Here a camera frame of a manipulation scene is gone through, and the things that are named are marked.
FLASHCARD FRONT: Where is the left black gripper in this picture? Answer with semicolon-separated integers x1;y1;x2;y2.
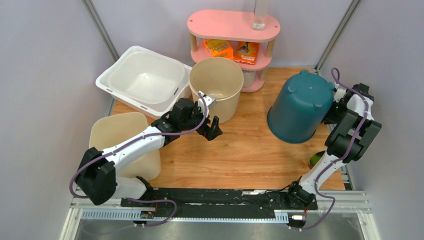
180;102;223;142

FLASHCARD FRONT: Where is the teal plastic bucket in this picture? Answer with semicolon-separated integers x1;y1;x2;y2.
266;69;335;144

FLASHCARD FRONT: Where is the beige round bucket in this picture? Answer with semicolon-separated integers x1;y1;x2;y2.
188;57;244;124

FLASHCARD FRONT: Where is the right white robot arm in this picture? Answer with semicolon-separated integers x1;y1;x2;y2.
283;83;382;210

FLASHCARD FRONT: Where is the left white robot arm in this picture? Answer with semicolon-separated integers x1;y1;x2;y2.
69;92;223;207

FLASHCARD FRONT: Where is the green bottle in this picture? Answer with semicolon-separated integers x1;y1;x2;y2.
307;150;326;169

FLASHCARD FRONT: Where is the grey cartoon cup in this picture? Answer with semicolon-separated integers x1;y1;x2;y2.
242;70;256;88

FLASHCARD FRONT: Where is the orange snack box left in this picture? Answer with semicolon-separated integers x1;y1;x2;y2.
202;38;234;60

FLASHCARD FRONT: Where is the orange snack box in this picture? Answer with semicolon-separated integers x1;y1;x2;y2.
202;38;234;60
233;41;260;65

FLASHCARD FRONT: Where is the orange snack box right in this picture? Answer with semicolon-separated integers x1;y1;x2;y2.
233;41;260;65

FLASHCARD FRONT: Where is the white square plastic bin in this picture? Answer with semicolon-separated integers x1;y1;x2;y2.
95;45;192;119

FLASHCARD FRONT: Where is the beige square waste bin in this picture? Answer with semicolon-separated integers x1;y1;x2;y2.
88;112;161;181

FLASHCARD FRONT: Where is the pink three-tier shelf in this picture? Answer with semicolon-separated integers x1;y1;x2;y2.
187;9;281;93

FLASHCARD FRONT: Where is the clear glass bottle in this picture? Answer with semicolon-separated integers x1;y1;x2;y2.
252;0;270;31

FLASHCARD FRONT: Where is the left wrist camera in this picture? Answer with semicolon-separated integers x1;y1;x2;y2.
197;91;217;112

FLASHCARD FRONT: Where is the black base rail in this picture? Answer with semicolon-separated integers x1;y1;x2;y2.
120;186;318;221

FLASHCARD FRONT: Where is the aluminium frame rail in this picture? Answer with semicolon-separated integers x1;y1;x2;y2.
71;188;380;240

